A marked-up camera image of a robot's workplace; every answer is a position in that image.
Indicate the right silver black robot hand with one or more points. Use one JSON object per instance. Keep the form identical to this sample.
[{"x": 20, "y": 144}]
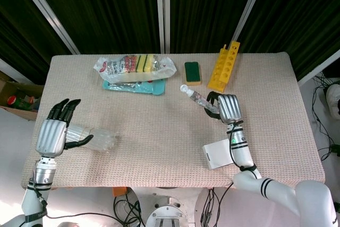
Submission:
[{"x": 229, "y": 107}]

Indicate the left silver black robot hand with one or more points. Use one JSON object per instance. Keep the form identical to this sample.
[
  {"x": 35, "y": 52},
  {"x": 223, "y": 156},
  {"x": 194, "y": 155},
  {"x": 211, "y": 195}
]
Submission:
[{"x": 51, "y": 136}]

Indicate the floral print toothpaste tube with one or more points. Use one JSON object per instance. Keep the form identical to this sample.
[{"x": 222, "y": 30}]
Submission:
[{"x": 196, "y": 96}]

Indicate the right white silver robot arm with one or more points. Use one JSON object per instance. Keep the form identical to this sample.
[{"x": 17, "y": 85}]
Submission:
[{"x": 265, "y": 184}]

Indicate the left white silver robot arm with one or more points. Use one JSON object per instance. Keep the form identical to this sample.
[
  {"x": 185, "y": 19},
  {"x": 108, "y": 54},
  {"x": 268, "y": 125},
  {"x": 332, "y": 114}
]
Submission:
[{"x": 43, "y": 173}]

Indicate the yellow plastic peg rack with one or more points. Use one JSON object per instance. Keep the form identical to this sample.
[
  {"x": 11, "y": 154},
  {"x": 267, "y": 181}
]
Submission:
[{"x": 224, "y": 70}]

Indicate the white cardboard box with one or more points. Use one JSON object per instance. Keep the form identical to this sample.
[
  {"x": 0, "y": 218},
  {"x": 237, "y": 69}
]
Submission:
[{"x": 216, "y": 155}]

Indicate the red and green can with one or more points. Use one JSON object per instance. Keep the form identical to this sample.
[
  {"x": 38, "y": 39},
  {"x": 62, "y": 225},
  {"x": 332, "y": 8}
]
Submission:
[{"x": 15, "y": 102}]

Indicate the green and yellow sponge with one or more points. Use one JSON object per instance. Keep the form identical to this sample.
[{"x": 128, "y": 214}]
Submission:
[{"x": 192, "y": 72}]

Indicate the brown cardboard storage box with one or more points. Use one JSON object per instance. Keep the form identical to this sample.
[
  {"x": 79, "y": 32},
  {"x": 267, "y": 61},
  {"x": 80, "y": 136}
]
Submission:
[{"x": 21, "y": 94}]

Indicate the pink waffle weave tablecloth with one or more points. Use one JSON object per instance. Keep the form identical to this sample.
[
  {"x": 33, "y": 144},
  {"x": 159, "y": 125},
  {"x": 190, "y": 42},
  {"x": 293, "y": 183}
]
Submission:
[{"x": 159, "y": 131}]

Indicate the orange block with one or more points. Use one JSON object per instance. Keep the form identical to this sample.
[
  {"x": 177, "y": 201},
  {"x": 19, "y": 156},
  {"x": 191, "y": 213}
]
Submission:
[{"x": 119, "y": 192}]

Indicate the teal flat retail package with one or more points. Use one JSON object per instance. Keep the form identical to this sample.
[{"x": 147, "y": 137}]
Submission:
[{"x": 143, "y": 88}]

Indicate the white shoe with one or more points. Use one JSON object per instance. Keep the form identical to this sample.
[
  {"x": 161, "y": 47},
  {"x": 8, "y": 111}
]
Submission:
[{"x": 334, "y": 99}]

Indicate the clear bag of sponges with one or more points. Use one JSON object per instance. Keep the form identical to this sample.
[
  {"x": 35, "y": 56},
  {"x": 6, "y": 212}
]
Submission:
[{"x": 132, "y": 67}]

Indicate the white robot torso base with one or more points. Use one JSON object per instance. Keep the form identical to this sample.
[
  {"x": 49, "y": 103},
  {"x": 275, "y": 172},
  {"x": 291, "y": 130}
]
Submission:
[{"x": 167, "y": 211}]

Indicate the dark green curtain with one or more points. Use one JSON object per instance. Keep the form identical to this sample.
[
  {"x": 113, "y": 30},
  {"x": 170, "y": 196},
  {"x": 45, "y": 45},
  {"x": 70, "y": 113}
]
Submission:
[{"x": 114, "y": 6}]

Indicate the white double frame pole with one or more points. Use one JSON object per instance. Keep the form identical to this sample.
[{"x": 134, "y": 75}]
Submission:
[{"x": 162, "y": 11}]

